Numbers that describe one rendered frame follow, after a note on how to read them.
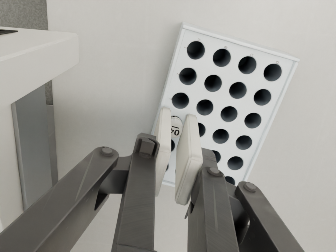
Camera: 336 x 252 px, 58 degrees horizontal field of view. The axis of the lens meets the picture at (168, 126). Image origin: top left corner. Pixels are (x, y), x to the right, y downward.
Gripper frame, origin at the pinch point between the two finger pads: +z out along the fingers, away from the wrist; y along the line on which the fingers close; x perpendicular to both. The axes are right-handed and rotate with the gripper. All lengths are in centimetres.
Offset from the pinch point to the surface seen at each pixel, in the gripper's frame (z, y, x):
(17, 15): 84, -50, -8
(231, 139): 4.2, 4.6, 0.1
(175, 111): 4.2, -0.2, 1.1
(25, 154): -3.3, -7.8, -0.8
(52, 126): 59, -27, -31
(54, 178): 34.0, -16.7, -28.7
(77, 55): 0.8, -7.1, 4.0
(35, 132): -1.9, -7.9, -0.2
